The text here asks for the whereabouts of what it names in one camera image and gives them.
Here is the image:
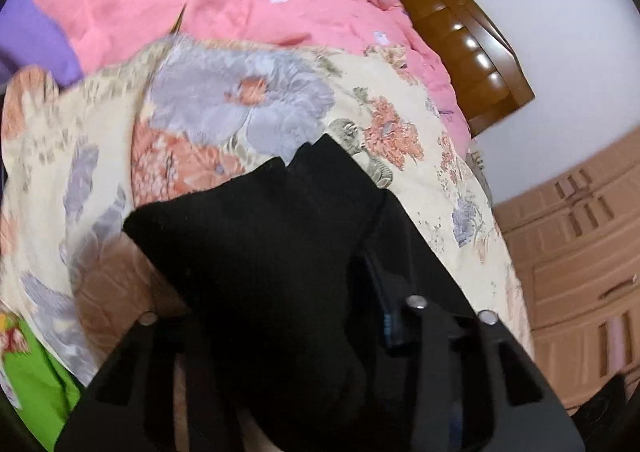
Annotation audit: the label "purple pillow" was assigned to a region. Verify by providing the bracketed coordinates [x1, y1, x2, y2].
[0, 0, 86, 87]

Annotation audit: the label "wooden headboard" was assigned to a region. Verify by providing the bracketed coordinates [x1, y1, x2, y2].
[347, 0, 536, 137]

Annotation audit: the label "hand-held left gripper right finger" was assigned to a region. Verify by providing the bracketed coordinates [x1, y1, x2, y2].
[365, 252, 586, 452]

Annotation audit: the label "light wooden wardrobe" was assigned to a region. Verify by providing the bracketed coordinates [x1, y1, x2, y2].
[492, 127, 640, 413]

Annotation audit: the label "black pants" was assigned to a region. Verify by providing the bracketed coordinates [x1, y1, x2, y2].
[122, 133, 501, 452]

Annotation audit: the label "green bag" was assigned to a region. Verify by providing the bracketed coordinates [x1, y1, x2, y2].
[0, 314, 83, 452]

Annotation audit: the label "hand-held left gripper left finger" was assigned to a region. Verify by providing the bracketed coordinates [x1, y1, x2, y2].
[54, 311, 201, 452]

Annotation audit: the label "floral bedsheet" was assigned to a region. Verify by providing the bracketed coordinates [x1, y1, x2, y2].
[0, 34, 536, 383]

